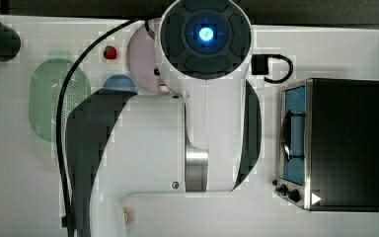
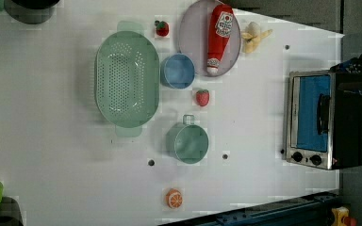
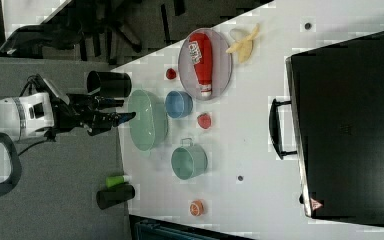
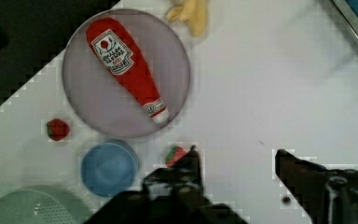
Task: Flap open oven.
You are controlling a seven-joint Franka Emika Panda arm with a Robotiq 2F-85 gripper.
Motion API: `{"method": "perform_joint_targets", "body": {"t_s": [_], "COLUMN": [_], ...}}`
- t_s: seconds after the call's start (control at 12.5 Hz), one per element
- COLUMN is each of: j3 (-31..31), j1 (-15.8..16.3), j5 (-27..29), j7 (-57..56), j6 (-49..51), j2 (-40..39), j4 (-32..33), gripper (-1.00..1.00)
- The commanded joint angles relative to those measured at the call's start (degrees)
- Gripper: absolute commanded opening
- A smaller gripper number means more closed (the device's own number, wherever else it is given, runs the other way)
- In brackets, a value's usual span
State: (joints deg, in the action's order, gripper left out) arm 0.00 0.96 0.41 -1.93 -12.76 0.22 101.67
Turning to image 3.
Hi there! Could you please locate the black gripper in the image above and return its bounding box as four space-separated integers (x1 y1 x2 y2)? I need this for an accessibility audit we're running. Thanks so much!
50 94 136 135

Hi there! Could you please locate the oven door with black handle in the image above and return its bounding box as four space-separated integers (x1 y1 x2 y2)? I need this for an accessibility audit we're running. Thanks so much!
269 57 313 218

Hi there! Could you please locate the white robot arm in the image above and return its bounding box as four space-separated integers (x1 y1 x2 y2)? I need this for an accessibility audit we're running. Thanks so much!
0 93 136 197

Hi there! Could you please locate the black cylindrical cup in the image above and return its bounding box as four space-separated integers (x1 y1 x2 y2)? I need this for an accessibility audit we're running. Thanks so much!
86 71 132 98

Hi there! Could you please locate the large green oval bowl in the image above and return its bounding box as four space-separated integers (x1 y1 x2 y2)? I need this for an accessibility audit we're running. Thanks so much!
128 89 168 151

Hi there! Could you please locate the green marker cap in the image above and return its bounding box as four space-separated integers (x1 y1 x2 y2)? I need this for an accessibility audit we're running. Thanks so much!
105 175 131 188

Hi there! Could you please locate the blue bowl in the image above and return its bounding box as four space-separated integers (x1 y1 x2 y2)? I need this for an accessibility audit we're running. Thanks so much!
165 91 193 119

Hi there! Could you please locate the small red toy fruit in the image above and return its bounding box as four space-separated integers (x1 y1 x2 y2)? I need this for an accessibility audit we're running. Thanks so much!
166 68 177 80

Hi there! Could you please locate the black office chair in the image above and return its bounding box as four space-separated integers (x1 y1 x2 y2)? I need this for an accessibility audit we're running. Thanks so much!
0 0 188 66

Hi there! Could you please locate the red toy strawberry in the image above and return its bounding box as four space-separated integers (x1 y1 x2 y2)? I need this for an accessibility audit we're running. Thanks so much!
197 113 212 129

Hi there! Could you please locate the red ketchup bottle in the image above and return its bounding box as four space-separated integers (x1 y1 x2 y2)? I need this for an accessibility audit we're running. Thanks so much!
188 33 213 98

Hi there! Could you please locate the dark teal crate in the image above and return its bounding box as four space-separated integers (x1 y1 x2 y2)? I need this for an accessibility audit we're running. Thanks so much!
129 214 251 240

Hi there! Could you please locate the grey oval plate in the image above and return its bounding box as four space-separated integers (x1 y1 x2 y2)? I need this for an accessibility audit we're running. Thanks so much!
178 28 232 101

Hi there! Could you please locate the orange slice toy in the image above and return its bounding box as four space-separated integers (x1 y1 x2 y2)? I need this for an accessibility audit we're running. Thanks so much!
189 200 204 216

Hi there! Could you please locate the peeled yellow banana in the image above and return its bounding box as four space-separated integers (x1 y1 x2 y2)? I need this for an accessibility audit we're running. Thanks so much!
226 24 260 63

